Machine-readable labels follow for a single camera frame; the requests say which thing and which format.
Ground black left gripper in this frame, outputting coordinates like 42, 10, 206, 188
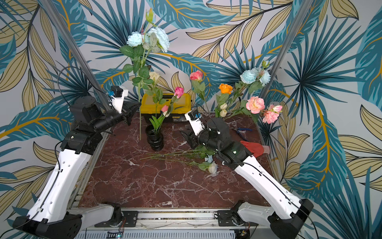
92, 101, 142, 133

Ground light blue rose stem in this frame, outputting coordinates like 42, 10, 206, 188
140, 145, 216, 165

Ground pink peony spray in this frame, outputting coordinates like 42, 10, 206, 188
233, 96, 283, 124

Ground pale blue white rose spray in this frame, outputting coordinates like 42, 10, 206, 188
119, 8, 171, 141

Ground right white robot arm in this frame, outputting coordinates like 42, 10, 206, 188
181, 111, 313, 239

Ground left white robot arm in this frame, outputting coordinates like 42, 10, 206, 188
12, 96, 141, 239

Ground glossy black vase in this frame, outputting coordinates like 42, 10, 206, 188
145, 125, 164, 151

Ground yellow black toolbox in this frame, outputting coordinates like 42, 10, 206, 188
141, 93, 191, 123

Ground cream rose stem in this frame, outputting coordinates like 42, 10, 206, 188
147, 72, 163, 117

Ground pink white tulips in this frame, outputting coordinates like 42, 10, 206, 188
149, 105, 171, 134

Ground magenta rose bud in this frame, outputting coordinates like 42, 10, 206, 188
168, 87, 184, 114

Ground pink red rose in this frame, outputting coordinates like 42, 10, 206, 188
190, 70, 208, 113

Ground orange rose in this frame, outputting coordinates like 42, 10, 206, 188
215, 84, 233, 118

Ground red glove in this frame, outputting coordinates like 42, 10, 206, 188
240, 140, 270, 158

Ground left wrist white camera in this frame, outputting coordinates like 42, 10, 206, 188
108, 86, 128, 114

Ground wrist white camera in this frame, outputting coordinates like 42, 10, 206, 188
108, 86, 128, 114
185, 109, 205, 136

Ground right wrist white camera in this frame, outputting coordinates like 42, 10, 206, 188
185, 109, 205, 136

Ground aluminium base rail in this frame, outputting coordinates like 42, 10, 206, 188
76, 208, 277, 239

